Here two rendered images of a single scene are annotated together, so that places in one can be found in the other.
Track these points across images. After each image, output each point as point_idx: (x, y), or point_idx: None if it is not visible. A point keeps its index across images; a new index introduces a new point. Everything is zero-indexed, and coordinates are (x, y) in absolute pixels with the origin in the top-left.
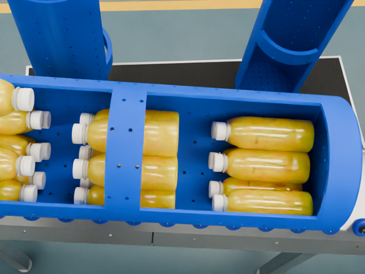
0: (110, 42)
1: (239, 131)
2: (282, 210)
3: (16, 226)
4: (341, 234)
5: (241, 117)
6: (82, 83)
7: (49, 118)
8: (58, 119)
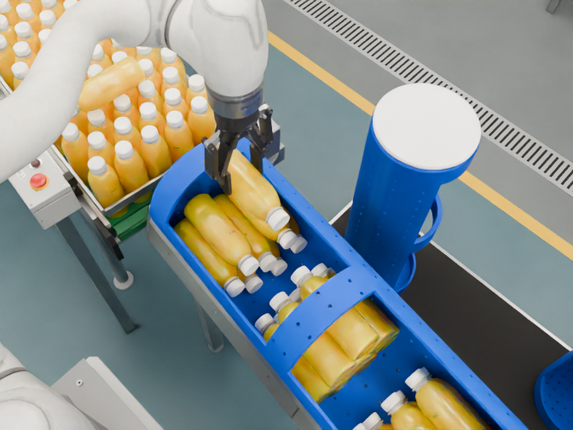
0: (436, 228)
1: (428, 393)
2: None
3: (214, 303)
4: None
5: (450, 386)
6: (335, 241)
7: (302, 246)
8: (310, 253)
